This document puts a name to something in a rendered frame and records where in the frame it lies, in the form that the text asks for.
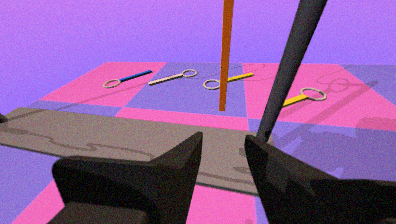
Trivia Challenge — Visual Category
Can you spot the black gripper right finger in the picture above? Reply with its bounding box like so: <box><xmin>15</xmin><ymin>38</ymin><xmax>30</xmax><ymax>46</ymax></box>
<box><xmin>244</xmin><ymin>135</ymin><xmax>396</xmax><ymax>224</ymax></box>

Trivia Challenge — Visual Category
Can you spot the grey loop with yellow handle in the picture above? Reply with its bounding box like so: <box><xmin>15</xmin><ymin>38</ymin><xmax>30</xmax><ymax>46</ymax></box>
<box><xmin>282</xmin><ymin>87</ymin><xmax>327</xmax><ymax>108</ymax></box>
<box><xmin>203</xmin><ymin>72</ymin><xmax>254</xmax><ymax>90</ymax></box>

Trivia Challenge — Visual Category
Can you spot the beige loop with straight handle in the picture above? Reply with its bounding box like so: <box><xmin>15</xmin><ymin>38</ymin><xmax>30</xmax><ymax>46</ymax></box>
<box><xmin>148</xmin><ymin>69</ymin><xmax>197</xmax><ymax>86</ymax></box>

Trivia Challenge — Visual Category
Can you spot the grey loop with orange handle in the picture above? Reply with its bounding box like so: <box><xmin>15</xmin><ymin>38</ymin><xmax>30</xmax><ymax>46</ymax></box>
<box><xmin>219</xmin><ymin>0</ymin><xmax>234</xmax><ymax>111</ymax></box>

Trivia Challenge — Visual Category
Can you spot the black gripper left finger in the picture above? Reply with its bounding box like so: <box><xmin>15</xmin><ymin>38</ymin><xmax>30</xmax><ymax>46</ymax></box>
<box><xmin>51</xmin><ymin>132</ymin><xmax>203</xmax><ymax>224</ymax></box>

